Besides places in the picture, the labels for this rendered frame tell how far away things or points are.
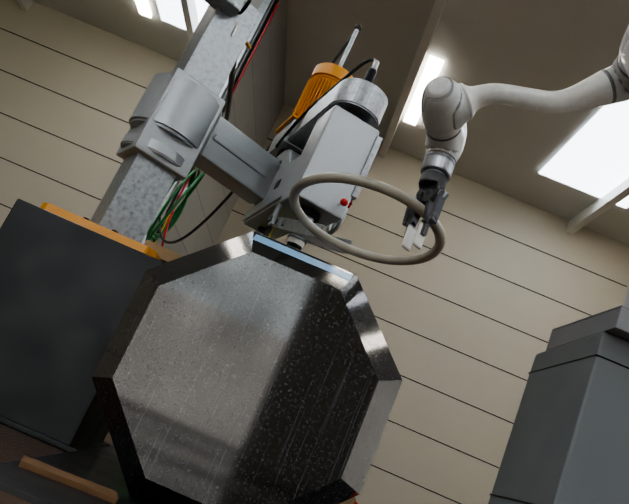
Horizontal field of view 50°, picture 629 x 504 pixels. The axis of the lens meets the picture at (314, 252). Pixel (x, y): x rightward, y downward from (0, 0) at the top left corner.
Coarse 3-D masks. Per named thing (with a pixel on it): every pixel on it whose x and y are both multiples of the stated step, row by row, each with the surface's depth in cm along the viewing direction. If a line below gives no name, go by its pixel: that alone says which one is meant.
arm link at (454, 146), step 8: (464, 128) 190; (456, 136) 184; (464, 136) 189; (432, 144) 187; (440, 144) 186; (448, 144) 185; (456, 144) 186; (464, 144) 193; (448, 152) 187; (456, 152) 188; (456, 160) 190
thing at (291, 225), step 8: (272, 216) 280; (280, 224) 273; (288, 224) 260; (296, 224) 249; (320, 224) 221; (296, 232) 244; (304, 232) 234; (312, 240) 242; (320, 240) 221; (344, 240) 227; (328, 248) 238; (336, 248) 221
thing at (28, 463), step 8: (24, 456) 167; (24, 464) 159; (32, 464) 161; (40, 464) 165; (40, 472) 160; (48, 472) 161; (56, 472) 164; (64, 472) 169; (56, 480) 161; (64, 480) 162; (72, 480) 163; (80, 480) 167; (88, 480) 172; (80, 488) 163; (88, 488) 163; (96, 488) 166; (104, 488) 171; (96, 496) 164; (104, 496) 164; (112, 496) 165
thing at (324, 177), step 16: (320, 176) 185; (336, 176) 182; (352, 176) 181; (384, 192) 179; (400, 192) 179; (416, 208) 181; (304, 224) 214; (432, 224) 186; (336, 240) 221; (368, 256) 220; (384, 256) 219; (400, 256) 216; (416, 256) 210; (432, 256) 203
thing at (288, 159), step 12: (288, 156) 307; (288, 168) 293; (276, 180) 305; (288, 180) 281; (276, 192) 291; (264, 204) 303; (276, 204) 287; (252, 216) 321; (264, 216) 309; (276, 216) 280; (288, 216) 295; (264, 228) 325; (276, 228) 319
